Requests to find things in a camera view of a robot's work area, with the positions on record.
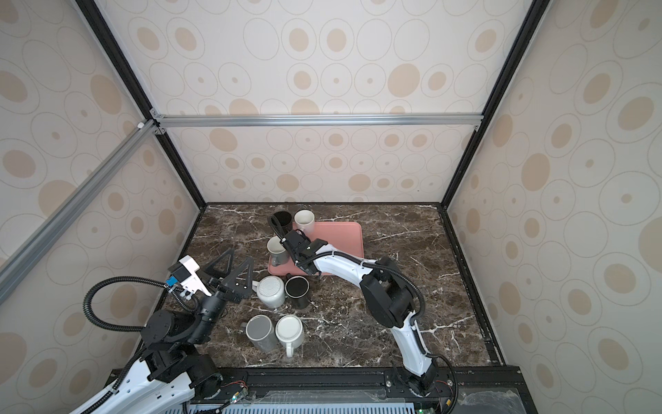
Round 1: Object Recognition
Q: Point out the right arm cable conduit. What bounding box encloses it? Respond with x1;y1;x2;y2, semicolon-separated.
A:
267;214;460;414

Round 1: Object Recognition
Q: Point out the diagonal aluminium bar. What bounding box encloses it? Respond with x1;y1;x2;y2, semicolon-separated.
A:
1;119;156;302

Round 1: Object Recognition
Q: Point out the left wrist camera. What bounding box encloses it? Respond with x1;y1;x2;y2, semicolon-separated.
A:
165;255;212;300

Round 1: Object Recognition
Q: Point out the white mug front row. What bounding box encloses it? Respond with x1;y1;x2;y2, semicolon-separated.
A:
275;315;305;358

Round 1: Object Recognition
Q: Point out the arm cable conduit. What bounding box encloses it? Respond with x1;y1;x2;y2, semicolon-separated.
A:
83;276;195;333
267;214;460;414

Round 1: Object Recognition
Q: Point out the pink mug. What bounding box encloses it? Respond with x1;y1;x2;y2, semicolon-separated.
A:
294;210;315;236

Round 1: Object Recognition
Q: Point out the black mug white base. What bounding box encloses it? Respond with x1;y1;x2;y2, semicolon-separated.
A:
273;210;293;234

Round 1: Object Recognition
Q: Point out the white ribbed mug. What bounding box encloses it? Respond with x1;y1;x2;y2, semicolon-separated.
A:
253;275;285;309

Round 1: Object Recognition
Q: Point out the black mug white rim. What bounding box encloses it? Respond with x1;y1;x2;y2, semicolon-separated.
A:
284;275;310;310

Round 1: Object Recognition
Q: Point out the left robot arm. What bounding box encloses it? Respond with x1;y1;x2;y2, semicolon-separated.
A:
76;249;254;413

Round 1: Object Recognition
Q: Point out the horizontal aluminium bar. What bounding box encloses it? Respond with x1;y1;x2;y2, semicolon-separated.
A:
155;112;484;129

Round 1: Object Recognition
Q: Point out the grey mug white interior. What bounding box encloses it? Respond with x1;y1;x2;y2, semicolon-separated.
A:
267;236;290;267

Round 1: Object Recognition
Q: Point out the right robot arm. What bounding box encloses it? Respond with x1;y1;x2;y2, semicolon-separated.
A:
279;230;437;396

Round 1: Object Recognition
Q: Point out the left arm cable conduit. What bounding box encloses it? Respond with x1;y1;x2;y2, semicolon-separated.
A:
83;276;195;333

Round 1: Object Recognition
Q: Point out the dark grey mug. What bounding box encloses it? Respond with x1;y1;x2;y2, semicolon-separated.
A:
241;315;280;353

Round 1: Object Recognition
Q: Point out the pink rectangular tray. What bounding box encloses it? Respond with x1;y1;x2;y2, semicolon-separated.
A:
268;222;365;276

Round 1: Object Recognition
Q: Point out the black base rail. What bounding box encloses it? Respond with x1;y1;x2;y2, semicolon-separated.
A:
91;364;539;414

